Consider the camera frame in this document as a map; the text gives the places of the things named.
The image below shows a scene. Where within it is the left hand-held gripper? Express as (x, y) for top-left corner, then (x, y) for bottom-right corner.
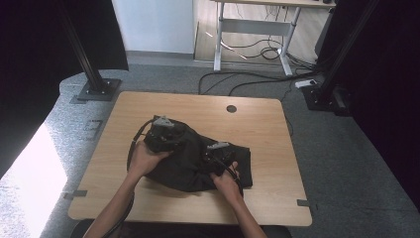
(143, 115), (186, 155)

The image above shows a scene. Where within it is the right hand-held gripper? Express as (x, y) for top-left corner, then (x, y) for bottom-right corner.
(201, 141), (238, 177)

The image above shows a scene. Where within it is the black pleated skirt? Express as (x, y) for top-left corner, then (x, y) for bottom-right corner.
(142, 114), (255, 193)

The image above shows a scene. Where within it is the person's right hand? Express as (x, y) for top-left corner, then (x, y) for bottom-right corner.
(210, 161), (245, 205)

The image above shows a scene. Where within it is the person's left hand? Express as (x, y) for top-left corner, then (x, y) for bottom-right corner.
(127, 140), (173, 181)

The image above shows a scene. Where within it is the person's dark clothing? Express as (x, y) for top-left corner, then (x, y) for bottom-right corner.
(70, 218), (293, 238)

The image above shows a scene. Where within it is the black metal stand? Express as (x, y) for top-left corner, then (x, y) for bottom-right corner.
(300, 0), (380, 117)
(56, 0), (123, 103)

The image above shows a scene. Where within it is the grey tape strip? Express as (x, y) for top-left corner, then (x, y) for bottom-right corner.
(295, 198), (319, 211)
(62, 189), (89, 201)

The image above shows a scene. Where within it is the white power strip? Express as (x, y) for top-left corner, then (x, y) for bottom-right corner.
(294, 78), (318, 89)

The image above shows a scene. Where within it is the black curtain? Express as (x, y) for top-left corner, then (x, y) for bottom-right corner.
(315, 0), (420, 213)
(0, 0), (130, 179)

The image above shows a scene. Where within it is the right hand-held gripper black cable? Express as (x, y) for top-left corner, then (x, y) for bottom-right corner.
(209, 154), (246, 198)

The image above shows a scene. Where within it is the hand-held gripper black cable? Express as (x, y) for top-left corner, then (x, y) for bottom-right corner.
(100, 118), (156, 238)
(209, 154), (246, 198)

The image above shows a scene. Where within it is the left hand-held gripper black cable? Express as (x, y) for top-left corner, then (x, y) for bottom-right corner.
(100, 118), (156, 238)

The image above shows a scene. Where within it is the long black floor cable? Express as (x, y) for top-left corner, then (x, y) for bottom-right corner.
(197, 70), (320, 97)

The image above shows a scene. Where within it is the coiled black floor cable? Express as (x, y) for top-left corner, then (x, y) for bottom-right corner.
(220, 38), (318, 72)

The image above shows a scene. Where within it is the white metal frame desk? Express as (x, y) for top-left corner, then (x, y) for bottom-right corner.
(211, 0), (338, 77)

